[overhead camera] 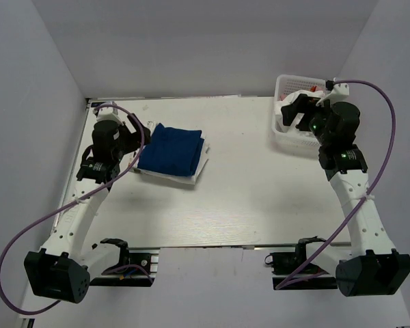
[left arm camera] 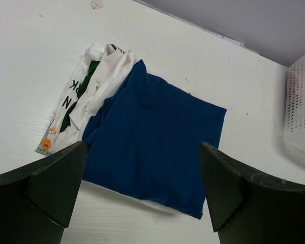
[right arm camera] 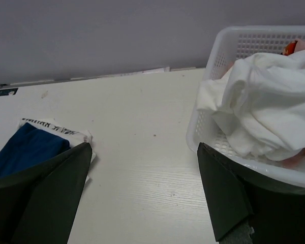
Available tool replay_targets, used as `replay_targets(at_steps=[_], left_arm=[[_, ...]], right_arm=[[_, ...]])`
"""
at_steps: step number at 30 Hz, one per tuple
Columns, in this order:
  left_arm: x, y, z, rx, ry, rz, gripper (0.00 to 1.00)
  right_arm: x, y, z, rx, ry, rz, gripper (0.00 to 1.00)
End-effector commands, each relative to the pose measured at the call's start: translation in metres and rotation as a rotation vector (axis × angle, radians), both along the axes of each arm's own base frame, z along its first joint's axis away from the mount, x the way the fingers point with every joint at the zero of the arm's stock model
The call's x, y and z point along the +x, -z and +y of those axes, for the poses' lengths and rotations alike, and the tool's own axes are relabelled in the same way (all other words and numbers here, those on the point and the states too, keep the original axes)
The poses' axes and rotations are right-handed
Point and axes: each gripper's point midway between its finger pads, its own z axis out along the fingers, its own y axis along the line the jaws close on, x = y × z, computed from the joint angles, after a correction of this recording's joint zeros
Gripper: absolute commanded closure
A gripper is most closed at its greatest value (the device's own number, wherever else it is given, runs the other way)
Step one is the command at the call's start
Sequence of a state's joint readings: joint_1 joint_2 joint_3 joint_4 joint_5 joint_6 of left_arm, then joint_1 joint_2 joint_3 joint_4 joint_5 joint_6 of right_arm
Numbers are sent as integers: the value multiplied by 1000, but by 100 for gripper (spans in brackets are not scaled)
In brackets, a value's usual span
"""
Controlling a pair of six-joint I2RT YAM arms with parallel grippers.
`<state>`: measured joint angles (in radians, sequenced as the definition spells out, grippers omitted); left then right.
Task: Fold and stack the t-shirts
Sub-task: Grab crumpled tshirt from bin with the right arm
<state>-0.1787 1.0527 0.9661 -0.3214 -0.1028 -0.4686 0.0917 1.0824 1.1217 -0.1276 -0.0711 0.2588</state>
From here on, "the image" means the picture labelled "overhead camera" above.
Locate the folded white t shirt stack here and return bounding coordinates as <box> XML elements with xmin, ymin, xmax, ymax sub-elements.
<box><xmin>130</xmin><ymin>121</ymin><xmax>209</xmax><ymax>185</ymax></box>

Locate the white plastic basket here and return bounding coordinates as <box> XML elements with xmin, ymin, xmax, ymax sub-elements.
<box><xmin>271</xmin><ymin>74</ymin><xmax>328</xmax><ymax>159</ymax></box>

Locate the folded blue t shirt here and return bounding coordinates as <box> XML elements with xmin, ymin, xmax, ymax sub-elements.
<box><xmin>137</xmin><ymin>123</ymin><xmax>204</xmax><ymax>177</ymax></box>

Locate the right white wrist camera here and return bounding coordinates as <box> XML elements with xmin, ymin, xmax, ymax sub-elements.
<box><xmin>316</xmin><ymin>80</ymin><xmax>349</xmax><ymax>107</ymax></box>

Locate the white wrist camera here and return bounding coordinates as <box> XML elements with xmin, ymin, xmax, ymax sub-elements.
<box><xmin>90</xmin><ymin>101</ymin><xmax>124</xmax><ymax>125</ymax></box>
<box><xmin>316</xmin><ymin>80</ymin><xmax>349</xmax><ymax>107</ymax></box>

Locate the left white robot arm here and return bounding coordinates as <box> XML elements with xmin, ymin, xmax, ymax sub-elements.
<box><xmin>24</xmin><ymin>115</ymin><xmax>150</xmax><ymax>303</ymax></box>

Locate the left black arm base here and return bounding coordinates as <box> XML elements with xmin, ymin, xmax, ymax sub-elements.
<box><xmin>90</xmin><ymin>238</ymin><xmax>160</xmax><ymax>287</ymax></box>

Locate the pink t shirt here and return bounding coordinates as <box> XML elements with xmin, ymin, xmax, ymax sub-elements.
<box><xmin>279</xmin><ymin>85</ymin><xmax>325</xmax><ymax>103</ymax></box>

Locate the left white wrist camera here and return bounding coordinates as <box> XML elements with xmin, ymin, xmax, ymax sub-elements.
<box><xmin>90</xmin><ymin>101</ymin><xmax>124</xmax><ymax>125</ymax></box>

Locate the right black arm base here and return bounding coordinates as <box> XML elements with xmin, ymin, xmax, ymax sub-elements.
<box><xmin>264</xmin><ymin>236</ymin><xmax>338</xmax><ymax>290</ymax></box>

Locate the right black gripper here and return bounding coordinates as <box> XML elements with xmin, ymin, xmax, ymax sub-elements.
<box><xmin>280</xmin><ymin>94</ymin><xmax>338</xmax><ymax>146</ymax></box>

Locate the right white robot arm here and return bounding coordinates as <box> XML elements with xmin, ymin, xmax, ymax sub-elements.
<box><xmin>276</xmin><ymin>91</ymin><xmax>410</xmax><ymax>297</ymax></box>

